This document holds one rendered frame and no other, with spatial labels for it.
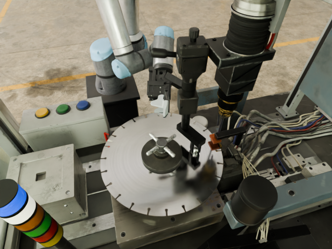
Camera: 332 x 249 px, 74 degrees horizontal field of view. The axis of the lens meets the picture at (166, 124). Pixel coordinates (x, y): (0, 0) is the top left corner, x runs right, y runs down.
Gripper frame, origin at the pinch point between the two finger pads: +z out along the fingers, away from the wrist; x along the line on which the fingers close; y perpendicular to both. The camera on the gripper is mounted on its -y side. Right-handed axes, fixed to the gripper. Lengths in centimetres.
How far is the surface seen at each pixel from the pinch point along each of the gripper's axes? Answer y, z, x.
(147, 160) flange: 4.1, 13.5, 17.3
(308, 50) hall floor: -170, -135, -195
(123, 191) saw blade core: 9.1, 21.3, 21.2
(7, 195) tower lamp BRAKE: 20, 19, 45
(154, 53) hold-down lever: 1.4, -7.9, 34.0
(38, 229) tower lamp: 19.6, 26.0, 36.7
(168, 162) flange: -1.4, 14.0, 17.6
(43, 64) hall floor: 155, -96, -162
